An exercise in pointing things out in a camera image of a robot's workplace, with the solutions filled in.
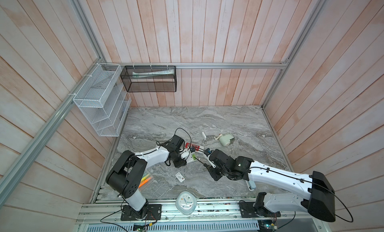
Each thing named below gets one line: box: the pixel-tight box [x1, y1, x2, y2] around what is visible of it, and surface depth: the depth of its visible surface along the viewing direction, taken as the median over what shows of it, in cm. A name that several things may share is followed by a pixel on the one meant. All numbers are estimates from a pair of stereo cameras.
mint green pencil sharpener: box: [214, 133, 235, 147], surface depth 99 cm
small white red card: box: [175, 171, 185, 183], surface depth 85 cm
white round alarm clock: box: [175, 190, 197, 216], surface depth 76 cm
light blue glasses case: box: [249, 180, 256, 190], surface depth 79 cm
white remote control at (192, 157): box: [186, 151, 198, 164], surface depth 92 cm
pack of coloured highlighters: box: [138, 172, 153, 192], surface depth 85 cm
